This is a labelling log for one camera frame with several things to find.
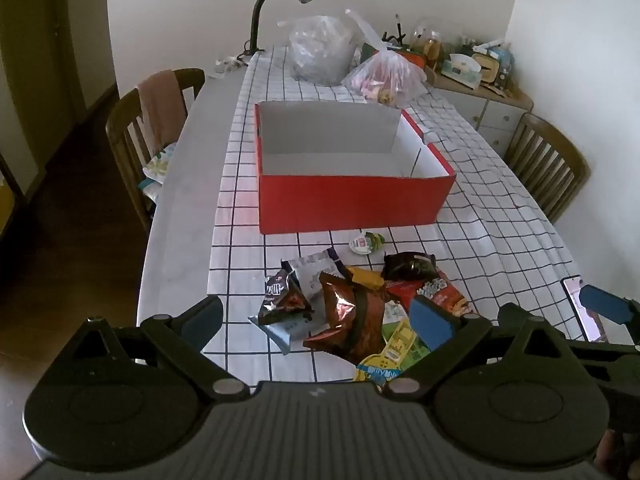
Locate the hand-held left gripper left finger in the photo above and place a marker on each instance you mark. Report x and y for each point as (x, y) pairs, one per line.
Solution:
(202, 322)

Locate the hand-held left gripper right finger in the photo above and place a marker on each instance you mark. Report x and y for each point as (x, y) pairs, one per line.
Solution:
(432, 322)

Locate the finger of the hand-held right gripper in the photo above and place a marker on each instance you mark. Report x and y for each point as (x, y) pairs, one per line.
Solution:
(605, 305)
(509, 312)

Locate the red chip packet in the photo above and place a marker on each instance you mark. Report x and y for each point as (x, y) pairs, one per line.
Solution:
(440, 292)

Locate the green white snack packet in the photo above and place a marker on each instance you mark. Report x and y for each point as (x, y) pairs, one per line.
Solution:
(395, 312)

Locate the small yellow printed packet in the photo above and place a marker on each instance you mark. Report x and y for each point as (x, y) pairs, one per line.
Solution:
(397, 345)

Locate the dark snack packet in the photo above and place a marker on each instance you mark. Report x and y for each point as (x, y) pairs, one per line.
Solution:
(407, 266)

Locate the yellow blue snack packet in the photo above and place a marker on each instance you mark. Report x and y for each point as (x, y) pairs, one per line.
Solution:
(372, 372)

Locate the plain yellow snack packet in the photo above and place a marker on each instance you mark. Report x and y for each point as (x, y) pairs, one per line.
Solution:
(367, 277)

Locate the brown cookie packet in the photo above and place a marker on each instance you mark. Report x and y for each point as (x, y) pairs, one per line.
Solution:
(340, 320)

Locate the green white jelly cup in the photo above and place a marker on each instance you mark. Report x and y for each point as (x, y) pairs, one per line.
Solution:
(361, 244)

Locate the white blue snack packet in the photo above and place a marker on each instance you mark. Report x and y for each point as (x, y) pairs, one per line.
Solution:
(312, 270)

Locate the red cardboard box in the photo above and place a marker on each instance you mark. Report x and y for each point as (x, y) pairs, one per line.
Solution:
(350, 200)

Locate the smartphone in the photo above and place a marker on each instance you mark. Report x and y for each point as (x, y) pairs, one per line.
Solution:
(587, 317)

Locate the wooden slatted chair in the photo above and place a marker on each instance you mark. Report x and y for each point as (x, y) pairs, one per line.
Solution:
(545, 160)

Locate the floral seat cushion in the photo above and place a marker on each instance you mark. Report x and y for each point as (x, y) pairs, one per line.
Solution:
(155, 165)

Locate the checked white tablecloth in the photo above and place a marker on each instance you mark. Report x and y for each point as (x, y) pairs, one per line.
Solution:
(240, 160)

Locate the white wood-topped cabinet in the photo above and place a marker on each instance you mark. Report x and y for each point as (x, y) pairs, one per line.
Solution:
(495, 115)

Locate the wooden chair with towel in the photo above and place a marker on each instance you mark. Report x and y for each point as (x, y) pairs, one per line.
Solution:
(120, 125)

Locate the pink towel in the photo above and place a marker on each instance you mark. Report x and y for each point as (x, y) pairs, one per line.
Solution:
(160, 105)

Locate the plastic bag of pink sweets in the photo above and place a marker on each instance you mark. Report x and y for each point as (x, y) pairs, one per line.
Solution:
(385, 77)

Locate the tissue box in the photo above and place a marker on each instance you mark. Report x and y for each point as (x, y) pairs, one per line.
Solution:
(462, 66)

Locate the light blue container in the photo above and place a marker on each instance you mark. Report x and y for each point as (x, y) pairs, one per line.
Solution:
(504, 57)

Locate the white power strip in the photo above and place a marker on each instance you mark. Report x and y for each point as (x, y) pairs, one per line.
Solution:
(227, 63)

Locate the orange container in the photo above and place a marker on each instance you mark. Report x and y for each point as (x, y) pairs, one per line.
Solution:
(412, 58)

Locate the dark green container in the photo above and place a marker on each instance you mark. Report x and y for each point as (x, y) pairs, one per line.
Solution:
(365, 55)

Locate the glass jar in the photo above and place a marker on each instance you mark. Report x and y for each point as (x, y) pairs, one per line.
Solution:
(432, 45)

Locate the black branch rack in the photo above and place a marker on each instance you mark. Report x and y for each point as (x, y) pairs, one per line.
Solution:
(395, 35)

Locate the clear plastic bag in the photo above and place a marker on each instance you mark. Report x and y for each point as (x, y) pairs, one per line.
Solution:
(320, 50)

